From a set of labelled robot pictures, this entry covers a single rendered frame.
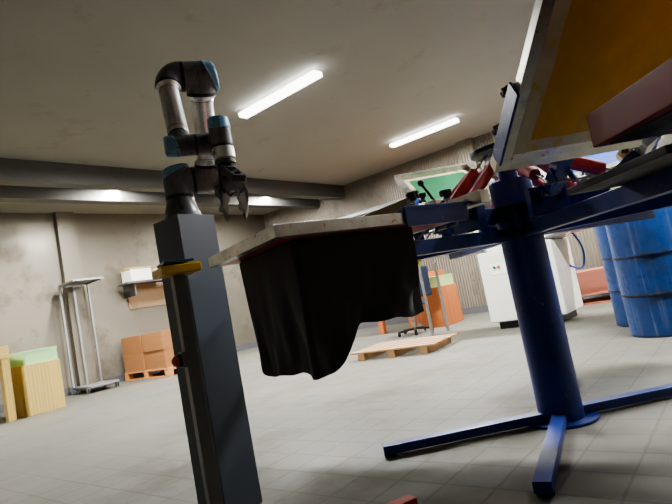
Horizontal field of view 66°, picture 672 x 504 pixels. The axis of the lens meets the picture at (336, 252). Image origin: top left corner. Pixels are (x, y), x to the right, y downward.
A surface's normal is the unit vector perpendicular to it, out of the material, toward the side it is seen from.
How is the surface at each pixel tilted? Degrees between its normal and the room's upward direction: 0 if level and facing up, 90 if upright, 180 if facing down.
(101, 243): 90
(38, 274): 90
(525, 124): 148
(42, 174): 90
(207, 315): 90
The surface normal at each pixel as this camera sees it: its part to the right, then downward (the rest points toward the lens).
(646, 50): 0.18, 0.78
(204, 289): 0.76, -0.20
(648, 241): -0.61, 0.05
